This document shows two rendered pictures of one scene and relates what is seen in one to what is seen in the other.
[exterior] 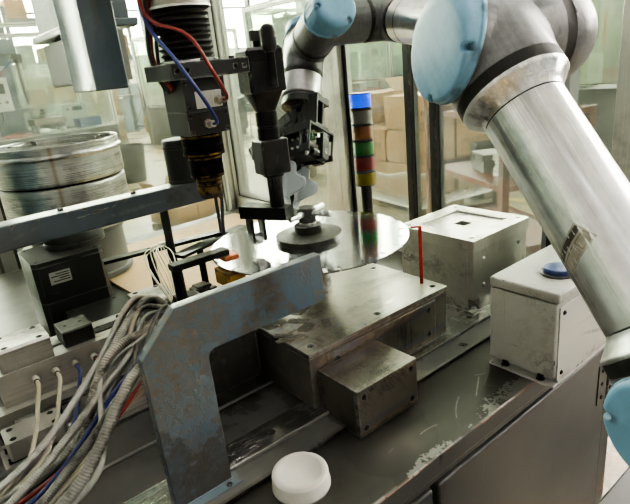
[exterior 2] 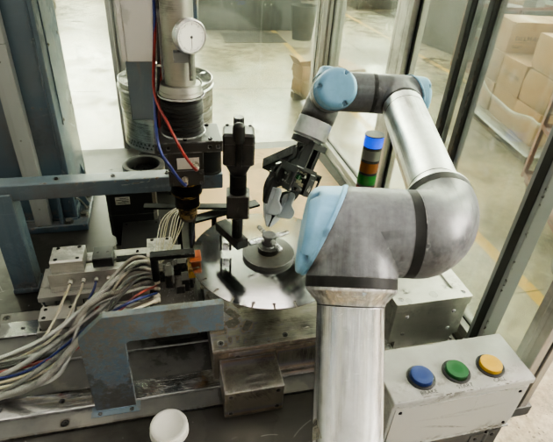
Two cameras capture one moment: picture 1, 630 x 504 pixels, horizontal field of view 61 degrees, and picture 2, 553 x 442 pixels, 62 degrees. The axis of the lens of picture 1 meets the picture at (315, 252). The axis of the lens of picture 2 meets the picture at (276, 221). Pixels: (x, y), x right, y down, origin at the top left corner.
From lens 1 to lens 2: 0.47 m
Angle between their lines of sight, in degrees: 24
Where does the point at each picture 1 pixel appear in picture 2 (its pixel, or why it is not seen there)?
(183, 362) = (106, 345)
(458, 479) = not seen: outside the picture
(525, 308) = not seen: hidden behind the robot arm
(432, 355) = not seen: hidden behind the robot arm
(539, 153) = (321, 356)
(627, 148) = not seen: outside the picture
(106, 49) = (143, 93)
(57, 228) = (106, 188)
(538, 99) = (338, 317)
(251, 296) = (161, 319)
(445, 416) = (288, 431)
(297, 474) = (165, 426)
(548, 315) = (387, 409)
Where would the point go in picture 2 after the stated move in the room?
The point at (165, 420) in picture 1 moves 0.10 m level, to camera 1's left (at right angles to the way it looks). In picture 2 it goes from (91, 369) to (48, 349)
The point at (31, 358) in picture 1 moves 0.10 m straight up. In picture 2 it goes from (69, 269) to (61, 233)
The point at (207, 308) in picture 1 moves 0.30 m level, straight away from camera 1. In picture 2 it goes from (125, 321) to (188, 224)
